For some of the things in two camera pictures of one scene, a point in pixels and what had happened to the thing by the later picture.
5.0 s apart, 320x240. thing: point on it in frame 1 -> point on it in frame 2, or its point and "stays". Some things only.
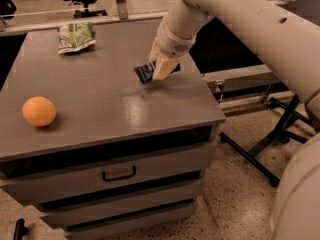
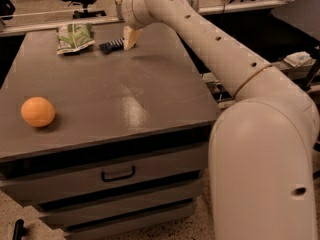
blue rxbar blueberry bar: x=146 y=71 -> x=112 y=46
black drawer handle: x=119 y=177 stays
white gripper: x=172 y=43 -> x=126 y=8
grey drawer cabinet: x=122 y=159 stays
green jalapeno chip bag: x=75 y=36 stays
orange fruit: x=39 y=111 stays
